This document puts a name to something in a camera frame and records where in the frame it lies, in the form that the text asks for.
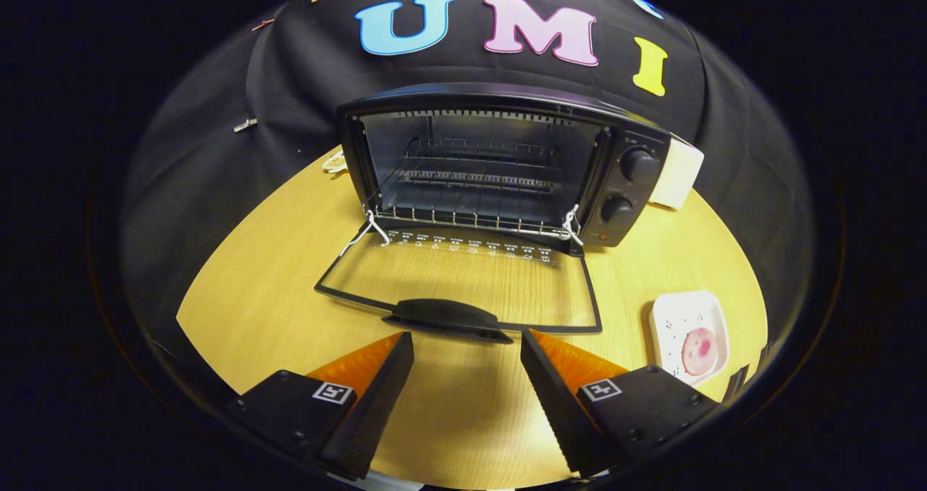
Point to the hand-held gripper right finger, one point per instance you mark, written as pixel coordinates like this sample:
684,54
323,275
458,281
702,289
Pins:
558,411

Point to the small white clip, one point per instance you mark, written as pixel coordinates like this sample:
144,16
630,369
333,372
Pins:
245,124

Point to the black foam block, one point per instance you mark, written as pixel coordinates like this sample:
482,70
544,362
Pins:
736,384

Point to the black toaster oven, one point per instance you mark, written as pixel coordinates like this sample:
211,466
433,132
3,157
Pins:
615,185

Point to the black backdrop cloth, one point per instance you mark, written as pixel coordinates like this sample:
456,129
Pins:
290,100

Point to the white toaster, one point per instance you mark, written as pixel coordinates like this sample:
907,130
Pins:
677,176

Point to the white square plate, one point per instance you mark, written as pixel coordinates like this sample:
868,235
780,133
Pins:
673,317

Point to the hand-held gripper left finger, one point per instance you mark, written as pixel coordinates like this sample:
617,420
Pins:
369,411

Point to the pink round food slice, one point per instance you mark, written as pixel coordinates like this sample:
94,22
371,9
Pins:
699,352

